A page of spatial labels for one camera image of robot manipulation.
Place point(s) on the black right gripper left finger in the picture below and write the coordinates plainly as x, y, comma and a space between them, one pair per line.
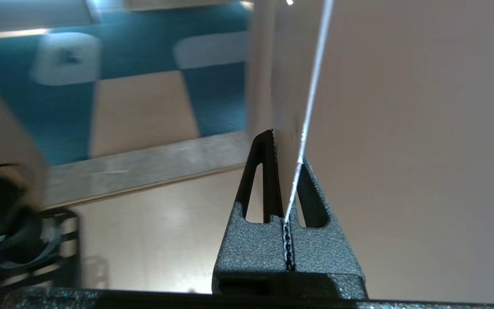
247, 253

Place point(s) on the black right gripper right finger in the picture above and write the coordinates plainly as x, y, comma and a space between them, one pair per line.
324, 253

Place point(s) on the grey do-not-disturb door sign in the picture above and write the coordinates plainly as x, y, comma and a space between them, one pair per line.
294, 86

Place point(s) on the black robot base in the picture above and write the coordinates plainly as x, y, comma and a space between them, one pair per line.
28, 249

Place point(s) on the beige door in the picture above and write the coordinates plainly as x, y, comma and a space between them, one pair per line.
423, 128

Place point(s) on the grey marble threshold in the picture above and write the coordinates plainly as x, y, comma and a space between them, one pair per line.
144, 165

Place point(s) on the blue carpet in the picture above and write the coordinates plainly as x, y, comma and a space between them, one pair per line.
144, 43

